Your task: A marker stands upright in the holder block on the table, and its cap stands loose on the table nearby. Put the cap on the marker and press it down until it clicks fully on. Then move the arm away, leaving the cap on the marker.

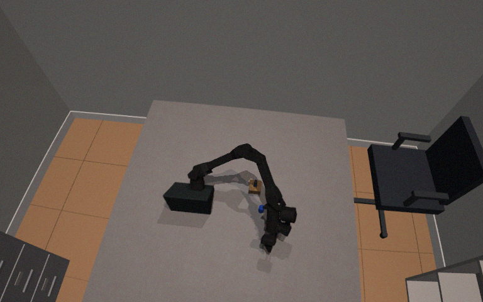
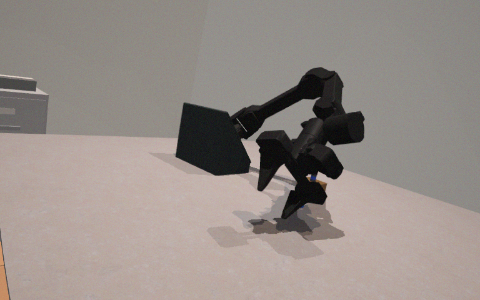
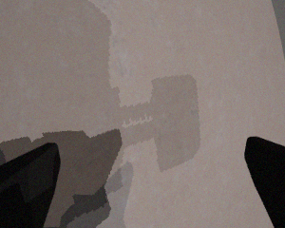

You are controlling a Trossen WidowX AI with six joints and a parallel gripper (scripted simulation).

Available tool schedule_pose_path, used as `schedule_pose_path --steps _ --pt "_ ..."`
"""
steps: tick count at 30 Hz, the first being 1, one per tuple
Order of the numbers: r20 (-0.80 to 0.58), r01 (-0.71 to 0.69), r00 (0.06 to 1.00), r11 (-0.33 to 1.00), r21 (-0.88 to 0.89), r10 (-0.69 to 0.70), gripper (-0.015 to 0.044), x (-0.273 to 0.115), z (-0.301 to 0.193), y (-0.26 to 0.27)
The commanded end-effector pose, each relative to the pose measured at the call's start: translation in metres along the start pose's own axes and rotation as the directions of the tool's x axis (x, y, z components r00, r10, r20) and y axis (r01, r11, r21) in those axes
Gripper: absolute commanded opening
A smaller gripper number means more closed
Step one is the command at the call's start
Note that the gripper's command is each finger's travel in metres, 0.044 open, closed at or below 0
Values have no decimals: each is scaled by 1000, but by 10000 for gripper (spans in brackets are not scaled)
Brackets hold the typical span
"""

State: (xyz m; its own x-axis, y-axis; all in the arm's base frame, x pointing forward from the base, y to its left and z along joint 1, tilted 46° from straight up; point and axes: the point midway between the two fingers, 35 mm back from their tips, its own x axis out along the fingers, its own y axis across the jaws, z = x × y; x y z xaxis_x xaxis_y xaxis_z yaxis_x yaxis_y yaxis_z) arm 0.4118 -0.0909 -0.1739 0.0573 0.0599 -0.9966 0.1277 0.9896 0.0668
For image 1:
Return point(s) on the tan wooden block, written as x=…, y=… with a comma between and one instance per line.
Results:
x=255, y=190

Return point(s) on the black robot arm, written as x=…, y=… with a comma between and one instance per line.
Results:
x=272, y=192

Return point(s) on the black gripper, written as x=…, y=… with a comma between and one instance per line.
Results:
x=270, y=240

